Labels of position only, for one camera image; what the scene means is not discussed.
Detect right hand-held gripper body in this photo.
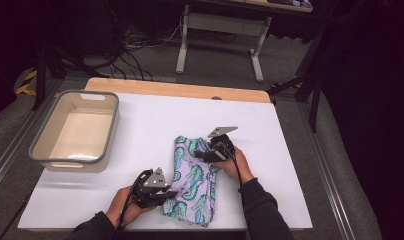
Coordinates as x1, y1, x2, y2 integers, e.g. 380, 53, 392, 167
203, 125, 239, 164

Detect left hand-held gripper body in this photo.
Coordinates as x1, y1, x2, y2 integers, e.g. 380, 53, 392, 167
133, 167, 171, 209

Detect seahorse print swimsuit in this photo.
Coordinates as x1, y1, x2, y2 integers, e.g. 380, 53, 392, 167
161, 134, 221, 228

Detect beige plastic basin grey rim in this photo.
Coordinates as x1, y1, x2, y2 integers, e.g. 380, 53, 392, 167
28, 89, 120, 174

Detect person's right hand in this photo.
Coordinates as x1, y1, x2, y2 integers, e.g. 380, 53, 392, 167
211, 146, 255, 185

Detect person's left hand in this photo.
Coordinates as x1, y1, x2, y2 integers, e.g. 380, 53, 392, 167
105, 186, 156, 229

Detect wooden table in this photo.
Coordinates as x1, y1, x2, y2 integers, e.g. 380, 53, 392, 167
84, 77, 272, 104

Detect black metal stand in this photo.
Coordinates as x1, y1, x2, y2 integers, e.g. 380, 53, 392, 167
268, 26, 326, 133

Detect black tripod stand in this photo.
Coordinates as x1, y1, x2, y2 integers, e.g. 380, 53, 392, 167
31, 43, 108, 111

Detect yellow black hazard tape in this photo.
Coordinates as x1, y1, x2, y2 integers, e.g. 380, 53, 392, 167
15, 68, 38, 97

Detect patterned cloth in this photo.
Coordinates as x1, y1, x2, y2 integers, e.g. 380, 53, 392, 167
266, 0, 314, 9

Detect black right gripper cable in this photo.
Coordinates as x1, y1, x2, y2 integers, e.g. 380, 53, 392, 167
231, 156, 245, 188

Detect metal floor rail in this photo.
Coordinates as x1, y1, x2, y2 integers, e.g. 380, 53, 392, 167
296, 99, 358, 240
0, 79, 63, 198

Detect white metal table frame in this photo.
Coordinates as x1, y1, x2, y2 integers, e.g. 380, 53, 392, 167
174, 0, 314, 84

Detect black floor cables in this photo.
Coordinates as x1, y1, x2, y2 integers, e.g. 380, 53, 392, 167
103, 13, 184, 81

